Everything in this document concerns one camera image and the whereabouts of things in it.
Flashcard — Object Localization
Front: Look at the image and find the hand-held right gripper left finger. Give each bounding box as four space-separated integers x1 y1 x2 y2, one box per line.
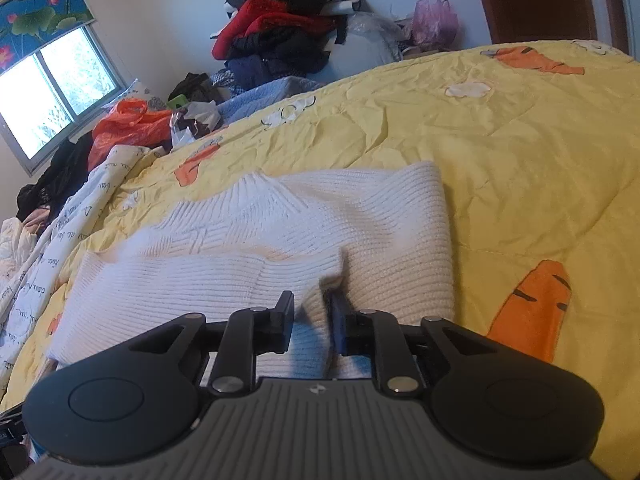
127 290 296 396

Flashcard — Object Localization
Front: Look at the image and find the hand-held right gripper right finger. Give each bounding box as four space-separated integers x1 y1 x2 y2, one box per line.
327 292 502 396

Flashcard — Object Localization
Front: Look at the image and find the white knit sweater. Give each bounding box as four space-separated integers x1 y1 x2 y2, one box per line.
47 160 456 382

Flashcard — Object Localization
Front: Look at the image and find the clear plastic bag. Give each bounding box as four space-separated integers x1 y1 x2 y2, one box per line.
170 101 224 152

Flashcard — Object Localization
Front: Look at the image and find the light blue fleece blanket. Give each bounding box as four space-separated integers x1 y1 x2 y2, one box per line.
217 76 327 127

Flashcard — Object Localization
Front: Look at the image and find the white script print quilt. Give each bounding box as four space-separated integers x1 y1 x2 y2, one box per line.
0 145 168 398

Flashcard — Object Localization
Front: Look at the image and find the yellow carrot print blanket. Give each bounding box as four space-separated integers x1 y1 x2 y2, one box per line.
0 40 640 466

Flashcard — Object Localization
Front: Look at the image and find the orange plastic bag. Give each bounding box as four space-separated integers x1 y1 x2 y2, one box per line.
88 98 177 172

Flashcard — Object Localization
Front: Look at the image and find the dark brown garment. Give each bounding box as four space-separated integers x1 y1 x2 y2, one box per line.
168 72 222 104

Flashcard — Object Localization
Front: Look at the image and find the dark padded jacket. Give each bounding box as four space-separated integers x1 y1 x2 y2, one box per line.
224 27 348 92

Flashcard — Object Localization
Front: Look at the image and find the black garment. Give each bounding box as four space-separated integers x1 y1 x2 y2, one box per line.
16 134 94 222

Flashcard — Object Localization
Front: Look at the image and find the white bundle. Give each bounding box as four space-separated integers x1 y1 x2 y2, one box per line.
327 11 417 82

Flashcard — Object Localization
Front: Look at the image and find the cream cloth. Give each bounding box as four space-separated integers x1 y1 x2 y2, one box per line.
0 216 52 283

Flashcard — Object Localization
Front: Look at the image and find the red garment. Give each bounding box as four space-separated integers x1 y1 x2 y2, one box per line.
212 0 347 61

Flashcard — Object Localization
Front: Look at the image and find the window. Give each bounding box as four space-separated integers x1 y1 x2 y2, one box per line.
0 25 127 177

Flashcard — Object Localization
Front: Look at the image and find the brown wooden door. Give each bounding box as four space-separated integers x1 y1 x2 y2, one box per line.
467 0 628 55

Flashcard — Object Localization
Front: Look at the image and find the lotus print roller blind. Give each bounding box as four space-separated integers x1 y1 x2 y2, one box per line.
0 0 96 75

